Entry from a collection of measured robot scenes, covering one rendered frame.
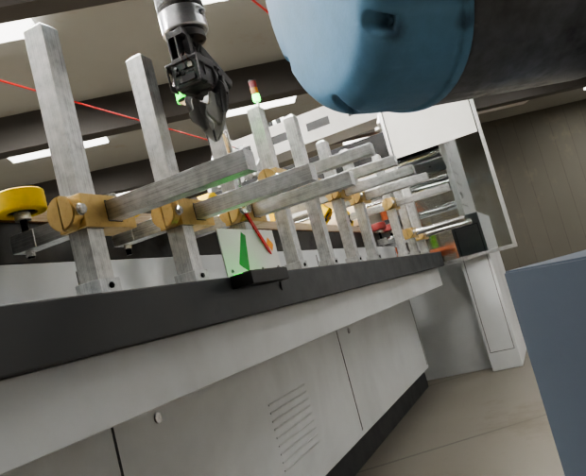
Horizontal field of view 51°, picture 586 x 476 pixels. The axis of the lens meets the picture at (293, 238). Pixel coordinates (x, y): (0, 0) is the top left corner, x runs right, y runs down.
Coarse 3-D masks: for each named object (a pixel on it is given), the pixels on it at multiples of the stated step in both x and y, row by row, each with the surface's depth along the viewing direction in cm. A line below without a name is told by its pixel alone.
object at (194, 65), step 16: (176, 32) 115; (192, 32) 116; (176, 48) 117; (192, 48) 116; (176, 64) 115; (192, 64) 113; (208, 64) 116; (176, 80) 115; (192, 80) 114; (208, 80) 114; (192, 96) 120
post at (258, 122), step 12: (252, 108) 161; (252, 120) 161; (264, 120) 162; (252, 132) 161; (264, 132) 160; (264, 144) 160; (264, 156) 160; (264, 168) 160; (276, 216) 159; (288, 216) 158; (288, 228) 157; (288, 240) 157; (288, 252) 157; (300, 252) 158
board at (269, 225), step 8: (32, 216) 107; (40, 216) 109; (144, 216) 137; (264, 224) 195; (272, 224) 201; (296, 224) 220; (304, 224) 227; (360, 232) 296; (376, 232) 320; (384, 232) 333
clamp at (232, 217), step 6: (234, 210) 132; (252, 210) 138; (222, 216) 133; (228, 216) 133; (234, 216) 132; (240, 216) 133; (252, 216) 137; (264, 216) 143; (228, 222) 133; (234, 222) 133; (240, 222) 134; (258, 222) 141; (264, 222) 143
